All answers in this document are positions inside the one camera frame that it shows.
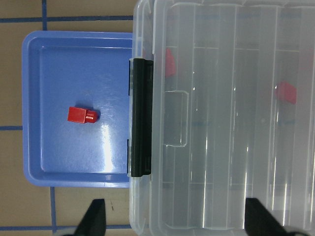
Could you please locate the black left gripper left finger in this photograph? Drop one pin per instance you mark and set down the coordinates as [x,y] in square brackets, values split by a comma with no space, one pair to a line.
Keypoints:
[94,221]

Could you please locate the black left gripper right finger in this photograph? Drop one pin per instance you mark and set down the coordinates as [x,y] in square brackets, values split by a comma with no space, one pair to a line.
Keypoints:
[260,222]

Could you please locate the clear plastic box lid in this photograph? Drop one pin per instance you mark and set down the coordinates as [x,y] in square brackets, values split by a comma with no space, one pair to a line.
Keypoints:
[220,135]

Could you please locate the clear plastic storage box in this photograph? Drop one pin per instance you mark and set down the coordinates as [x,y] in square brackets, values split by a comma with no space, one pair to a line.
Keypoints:
[142,42]

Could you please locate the red block under lid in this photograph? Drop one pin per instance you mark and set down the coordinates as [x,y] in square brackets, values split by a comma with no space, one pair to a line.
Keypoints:
[286,92]

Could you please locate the blue plastic tray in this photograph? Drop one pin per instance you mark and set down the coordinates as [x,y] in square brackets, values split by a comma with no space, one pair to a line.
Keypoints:
[75,106]

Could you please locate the black box latch handle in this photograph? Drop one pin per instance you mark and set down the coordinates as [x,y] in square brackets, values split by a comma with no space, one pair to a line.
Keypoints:
[141,92]

